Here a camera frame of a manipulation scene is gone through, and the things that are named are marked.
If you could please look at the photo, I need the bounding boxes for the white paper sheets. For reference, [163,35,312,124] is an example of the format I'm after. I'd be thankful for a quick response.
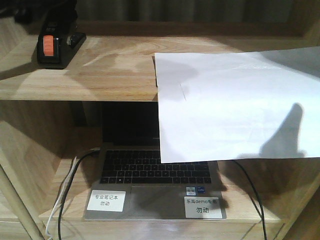
[154,47,320,163]

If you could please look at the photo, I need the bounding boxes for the black stapler with orange tab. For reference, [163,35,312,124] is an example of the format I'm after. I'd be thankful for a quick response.
[36,0,87,70]

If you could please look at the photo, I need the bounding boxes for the silver laptop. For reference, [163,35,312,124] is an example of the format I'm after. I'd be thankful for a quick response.
[84,101,227,221]

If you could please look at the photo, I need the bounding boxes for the white label sticker right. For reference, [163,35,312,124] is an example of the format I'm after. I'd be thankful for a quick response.
[184,196,224,219]

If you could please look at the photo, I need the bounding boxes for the white label sticker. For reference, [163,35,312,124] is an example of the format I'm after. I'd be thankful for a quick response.
[86,190,126,212]
[184,196,224,219]

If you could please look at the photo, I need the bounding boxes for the white label sticker left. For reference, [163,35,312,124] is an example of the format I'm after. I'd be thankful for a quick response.
[86,190,126,212]

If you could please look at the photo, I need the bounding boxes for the wooden shelf unit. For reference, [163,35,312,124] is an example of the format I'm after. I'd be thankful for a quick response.
[0,0,320,240]

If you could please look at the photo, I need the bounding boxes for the grey curtain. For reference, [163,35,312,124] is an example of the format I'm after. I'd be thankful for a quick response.
[76,0,293,23]

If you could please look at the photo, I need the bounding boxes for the black cable left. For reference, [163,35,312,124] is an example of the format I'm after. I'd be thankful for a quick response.
[57,150,99,240]

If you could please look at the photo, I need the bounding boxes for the black cable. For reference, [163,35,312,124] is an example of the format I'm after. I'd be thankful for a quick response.
[57,150,99,240]
[231,159,268,240]

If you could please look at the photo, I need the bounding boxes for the white cable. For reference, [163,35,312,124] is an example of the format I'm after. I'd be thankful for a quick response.
[45,156,78,240]

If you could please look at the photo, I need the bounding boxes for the black cable right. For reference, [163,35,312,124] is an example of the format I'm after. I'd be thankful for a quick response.
[231,159,268,240]

